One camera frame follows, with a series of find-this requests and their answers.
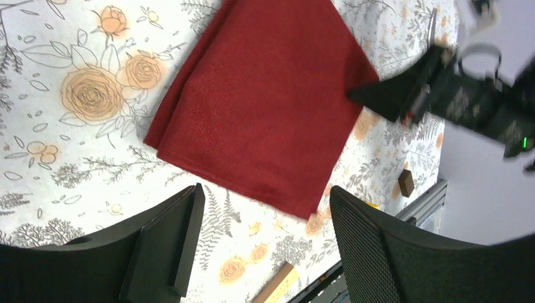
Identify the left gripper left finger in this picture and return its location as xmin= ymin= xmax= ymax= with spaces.
xmin=1 ymin=184 xmax=205 ymax=302

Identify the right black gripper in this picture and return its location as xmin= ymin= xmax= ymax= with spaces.
xmin=347 ymin=44 xmax=508 ymax=134

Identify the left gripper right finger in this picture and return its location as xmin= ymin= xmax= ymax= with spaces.
xmin=329 ymin=186 xmax=534 ymax=302

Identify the dark red cloth napkin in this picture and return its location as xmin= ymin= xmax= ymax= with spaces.
xmin=144 ymin=0 xmax=378 ymax=220

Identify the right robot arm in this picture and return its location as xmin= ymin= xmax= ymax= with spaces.
xmin=347 ymin=43 xmax=534 ymax=158

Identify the yellow block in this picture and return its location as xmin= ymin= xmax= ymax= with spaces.
xmin=365 ymin=201 xmax=380 ymax=210

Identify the dark brown block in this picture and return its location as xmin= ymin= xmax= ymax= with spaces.
xmin=398 ymin=169 xmax=415 ymax=198

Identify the silver table knife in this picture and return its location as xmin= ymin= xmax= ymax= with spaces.
xmin=427 ymin=8 xmax=437 ymax=47

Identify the light wooden block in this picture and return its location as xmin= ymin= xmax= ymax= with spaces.
xmin=252 ymin=263 xmax=299 ymax=303

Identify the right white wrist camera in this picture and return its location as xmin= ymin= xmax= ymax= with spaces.
xmin=455 ymin=0 xmax=499 ymax=32

